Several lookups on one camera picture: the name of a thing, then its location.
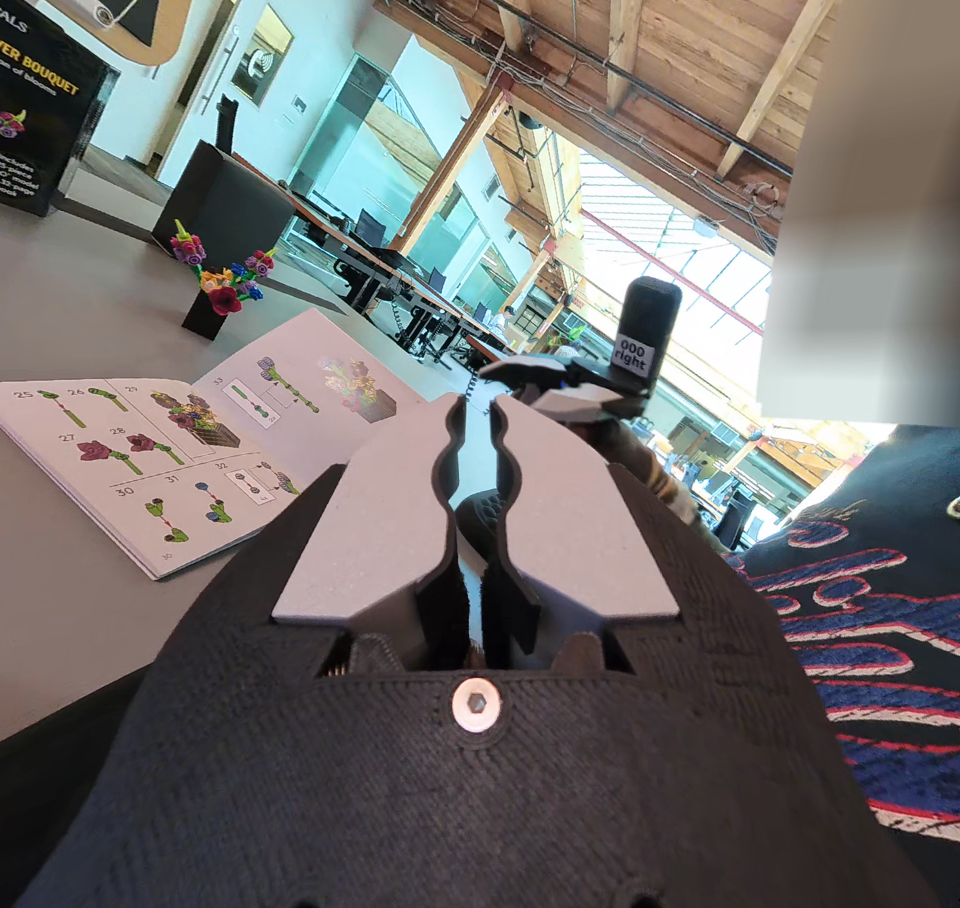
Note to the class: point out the lego instruction booklet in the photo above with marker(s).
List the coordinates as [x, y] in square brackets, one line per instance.
[210, 428]

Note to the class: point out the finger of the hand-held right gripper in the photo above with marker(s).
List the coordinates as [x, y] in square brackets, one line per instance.
[533, 377]
[578, 406]

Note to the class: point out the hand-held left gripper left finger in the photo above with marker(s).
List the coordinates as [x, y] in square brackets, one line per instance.
[368, 541]

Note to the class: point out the large black block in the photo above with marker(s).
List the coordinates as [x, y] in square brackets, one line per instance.
[225, 203]

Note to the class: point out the long wooden desk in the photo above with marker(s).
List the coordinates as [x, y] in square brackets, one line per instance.
[390, 271]

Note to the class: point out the lego flower bouquet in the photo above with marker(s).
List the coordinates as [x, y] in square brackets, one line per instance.
[222, 281]

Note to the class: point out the wooden post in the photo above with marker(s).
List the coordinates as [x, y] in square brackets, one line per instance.
[450, 166]

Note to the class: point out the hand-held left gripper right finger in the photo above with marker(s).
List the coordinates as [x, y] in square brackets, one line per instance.
[585, 533]

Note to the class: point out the black lego set box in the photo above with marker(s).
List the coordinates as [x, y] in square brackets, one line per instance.
[45, 113]

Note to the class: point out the person's right hand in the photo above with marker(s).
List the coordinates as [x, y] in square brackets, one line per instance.
[630, 458]

